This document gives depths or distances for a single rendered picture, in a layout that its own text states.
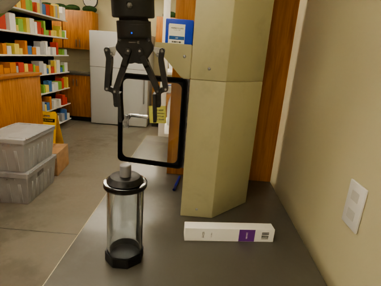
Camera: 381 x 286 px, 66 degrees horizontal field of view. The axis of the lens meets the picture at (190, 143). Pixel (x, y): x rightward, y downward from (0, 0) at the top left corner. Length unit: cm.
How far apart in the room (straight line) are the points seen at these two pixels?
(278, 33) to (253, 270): 91
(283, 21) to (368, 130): 68
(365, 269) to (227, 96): 57
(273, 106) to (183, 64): 56
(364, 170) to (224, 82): 44
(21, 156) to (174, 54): 234
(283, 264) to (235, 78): 56
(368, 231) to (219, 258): 38
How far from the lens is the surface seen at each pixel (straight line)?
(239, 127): 102
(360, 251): 82
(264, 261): 92
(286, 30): 133
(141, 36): 67
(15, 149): 306
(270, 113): 134
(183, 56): 91
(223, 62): 92
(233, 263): 88
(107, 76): 72
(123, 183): 72
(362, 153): 82
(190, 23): 112
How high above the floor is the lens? 148
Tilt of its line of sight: 17 degrees down
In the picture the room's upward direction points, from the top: 4 degrees clockwise
